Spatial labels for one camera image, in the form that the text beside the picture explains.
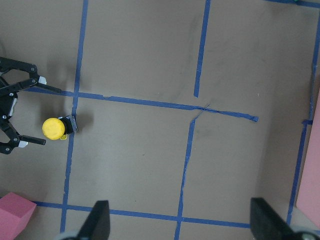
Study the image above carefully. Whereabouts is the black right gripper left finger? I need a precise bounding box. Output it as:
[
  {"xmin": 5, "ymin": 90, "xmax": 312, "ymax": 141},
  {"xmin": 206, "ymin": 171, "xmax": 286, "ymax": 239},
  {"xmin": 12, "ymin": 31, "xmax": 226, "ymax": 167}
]
[{"xmin": 77, "ymin": 200, "xmax": 111, "ymax": 240}]

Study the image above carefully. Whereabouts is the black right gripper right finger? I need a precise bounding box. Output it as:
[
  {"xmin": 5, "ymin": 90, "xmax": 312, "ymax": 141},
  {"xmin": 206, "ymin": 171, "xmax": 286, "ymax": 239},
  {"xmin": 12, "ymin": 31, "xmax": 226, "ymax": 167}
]
[{"xmin": 250, "ymin": 197, "xmax": 300, "ymax": 240}]

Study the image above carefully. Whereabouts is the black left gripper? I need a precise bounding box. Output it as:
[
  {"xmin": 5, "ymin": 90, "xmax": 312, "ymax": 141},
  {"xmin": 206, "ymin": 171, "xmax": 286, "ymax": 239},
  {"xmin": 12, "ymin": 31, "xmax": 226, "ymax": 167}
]
[{"xmin": 0, "ymin": 57, "xmax": 62, "ymax": 155}]

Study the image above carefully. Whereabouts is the yellow push button switch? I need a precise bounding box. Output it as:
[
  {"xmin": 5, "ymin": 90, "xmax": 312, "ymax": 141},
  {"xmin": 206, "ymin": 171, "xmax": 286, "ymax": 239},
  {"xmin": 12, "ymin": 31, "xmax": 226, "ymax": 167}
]
[{"xmin": 42, "ymin": 115, "xmax": 78, "ymax": 141}]

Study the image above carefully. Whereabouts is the pink plastic tray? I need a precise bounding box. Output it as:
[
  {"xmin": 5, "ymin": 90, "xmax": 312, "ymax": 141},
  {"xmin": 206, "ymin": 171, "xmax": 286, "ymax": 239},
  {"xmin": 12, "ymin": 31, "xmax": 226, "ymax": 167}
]
[{"xmin": 296, "ymin": 99, "xmax": 320, "ymax": 228}]

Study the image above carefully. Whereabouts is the pink foam cube centre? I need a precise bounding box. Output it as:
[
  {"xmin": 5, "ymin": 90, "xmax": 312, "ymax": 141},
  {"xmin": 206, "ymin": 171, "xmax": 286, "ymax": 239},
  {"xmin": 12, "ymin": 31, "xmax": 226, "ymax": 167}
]
[{"xmin": 0, "ymin": 192, "xmax": 37, "ymax": 240}]

